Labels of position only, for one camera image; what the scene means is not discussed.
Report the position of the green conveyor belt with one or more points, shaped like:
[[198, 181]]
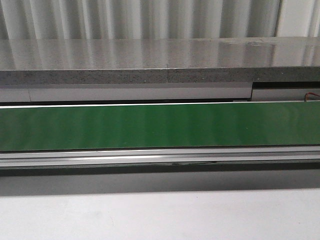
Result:
[[86, 127]]

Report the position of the grey stone countertop slab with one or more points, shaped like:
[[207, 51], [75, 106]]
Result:
[[159, 61]]

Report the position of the white corrugated curtain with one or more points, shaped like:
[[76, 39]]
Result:
[[158, 19]]

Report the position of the aluminium conveyor frame rail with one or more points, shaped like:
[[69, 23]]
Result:
[[169, 155]]

